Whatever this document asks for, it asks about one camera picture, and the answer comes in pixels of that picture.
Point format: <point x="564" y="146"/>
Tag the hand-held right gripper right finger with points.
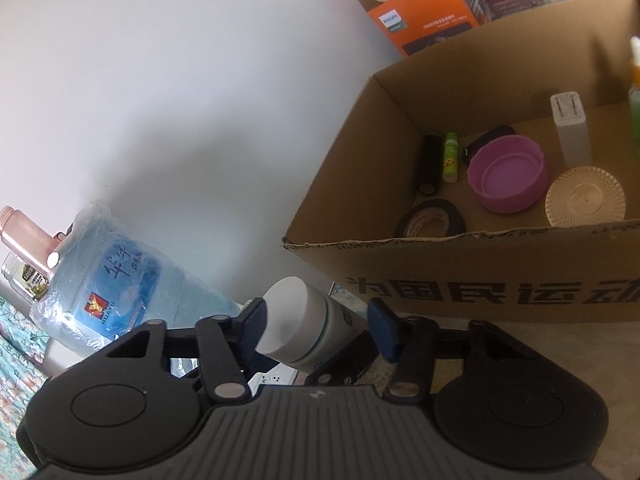
<point x="382" y="330"/>

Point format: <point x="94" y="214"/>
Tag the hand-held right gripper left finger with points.
<point x="257" y="320"/>

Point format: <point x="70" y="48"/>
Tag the white pill bottle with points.
<point x="295" y="315"/>

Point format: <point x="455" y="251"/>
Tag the large brown cardboard box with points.
<point x="350" y="210"/>

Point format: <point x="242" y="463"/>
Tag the black tape roll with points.
<point x="450" y="208"/>

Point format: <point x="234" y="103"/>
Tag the black tube with gold cap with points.
<point x="430" y="165"/>

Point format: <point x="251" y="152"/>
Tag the green lip balm tube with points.
<point x="450" y="157"/>

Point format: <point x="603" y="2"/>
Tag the pink plastic lid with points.
<point x="500" y="180"/>

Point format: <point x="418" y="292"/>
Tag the black oval plastic case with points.
<point x="492" y="135"/>

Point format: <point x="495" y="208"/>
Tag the dark jar with gold lid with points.
<point x="585" y="200"/>

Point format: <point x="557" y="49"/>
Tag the white plug charger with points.
<point x="572" y="135"/>

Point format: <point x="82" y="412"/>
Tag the green dropper bottle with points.
<point x="635" y="110"/>

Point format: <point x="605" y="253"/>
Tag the white power strip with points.
<point x="275" y="376"/>

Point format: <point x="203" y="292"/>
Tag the blue water jug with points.
<point x="125" y="280"/>

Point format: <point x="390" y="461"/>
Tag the clear jar with green label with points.
<point x="25" y="280"/>

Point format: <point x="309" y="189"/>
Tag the floral cloth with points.
<point x="15" y="360"/>

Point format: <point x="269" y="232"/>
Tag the pink thermos bottle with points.
<point x="25" y="240"/>

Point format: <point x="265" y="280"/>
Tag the orange cardboard box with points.
<point x="415" y="20"/>

